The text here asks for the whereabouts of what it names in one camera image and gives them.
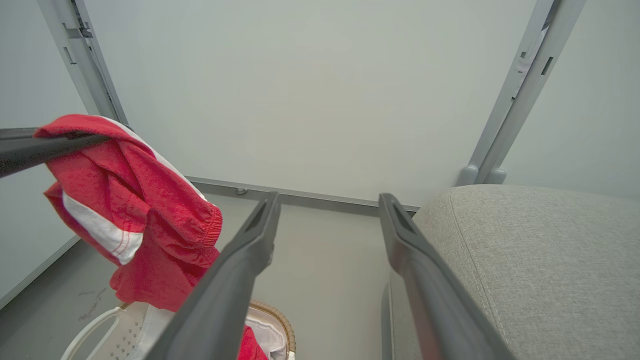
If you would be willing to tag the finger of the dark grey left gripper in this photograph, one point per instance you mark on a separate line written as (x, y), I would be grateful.
(17, 134)
(40, 152)

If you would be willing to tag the grey fabric sofa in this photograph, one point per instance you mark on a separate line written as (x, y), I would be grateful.
(540, 270)

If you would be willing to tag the white laundry basket, wicker rim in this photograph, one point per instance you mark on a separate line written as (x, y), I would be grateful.
(125, 335)

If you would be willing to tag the red shirt with white sleeves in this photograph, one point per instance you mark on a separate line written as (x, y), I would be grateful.
(251, 347)

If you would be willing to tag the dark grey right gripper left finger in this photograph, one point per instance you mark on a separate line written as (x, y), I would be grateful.
(225, 295)

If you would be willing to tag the grey metal partition floor rail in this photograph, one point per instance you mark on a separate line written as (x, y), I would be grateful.
(310, 197)

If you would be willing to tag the grey metal partition post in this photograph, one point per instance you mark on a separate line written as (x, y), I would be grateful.
(520, 90)
(85, 65)

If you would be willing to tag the white fabric basket liner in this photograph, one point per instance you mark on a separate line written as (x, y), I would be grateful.
(267, 335)

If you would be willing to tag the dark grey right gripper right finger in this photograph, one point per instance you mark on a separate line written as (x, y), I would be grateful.
(435, 300)

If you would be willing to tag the red shorts with white stripe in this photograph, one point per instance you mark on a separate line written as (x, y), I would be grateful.
(150, 225)

